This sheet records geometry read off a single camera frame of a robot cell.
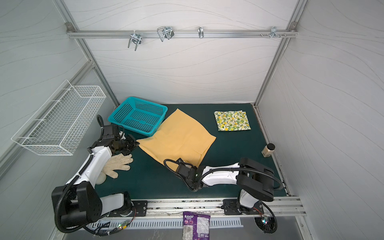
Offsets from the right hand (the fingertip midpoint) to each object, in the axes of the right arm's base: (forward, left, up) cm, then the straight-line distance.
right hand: (189, 171), depth 85 cm
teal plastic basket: (+40, +43, 0) cm, 58 cm away
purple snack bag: (-26, -5, +2) cm, 27 cm away
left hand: (+12, +28, +12) cm, 33 cm away
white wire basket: (+6, +60, +32) cm, 68 cm away
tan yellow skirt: (+22, +9, 0) cm, 24 cm away
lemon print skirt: (+39, -28, 0) cm, 48 cm away
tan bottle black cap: (+13, -46, +6) cm, 48 cm away
